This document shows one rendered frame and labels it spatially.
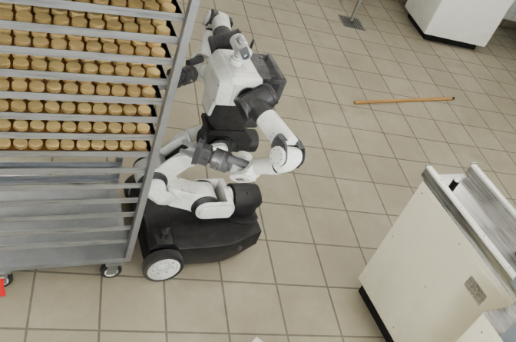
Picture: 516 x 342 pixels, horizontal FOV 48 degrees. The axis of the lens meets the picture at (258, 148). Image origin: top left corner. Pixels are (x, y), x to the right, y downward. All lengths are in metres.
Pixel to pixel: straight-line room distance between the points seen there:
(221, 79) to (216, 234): 0.94
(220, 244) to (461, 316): 1.17
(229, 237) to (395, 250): 0.84
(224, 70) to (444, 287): 1.37
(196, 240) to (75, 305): 0.64
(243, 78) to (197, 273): 1.12
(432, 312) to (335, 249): 0.83
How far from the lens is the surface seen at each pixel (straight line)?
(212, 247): 2.95
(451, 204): 2.71
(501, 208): 2.92
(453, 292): 2.76
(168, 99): 2.18
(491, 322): 2.39
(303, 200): 3.66
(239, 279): 3.09
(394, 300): 3.06
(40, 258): 2.78
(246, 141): 2.70
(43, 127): 2.28
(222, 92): 2.40
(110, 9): 1.97
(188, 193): 2.86
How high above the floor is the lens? 2.34
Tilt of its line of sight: 37 degrees down
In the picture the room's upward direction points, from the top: 22 degrees clockwise
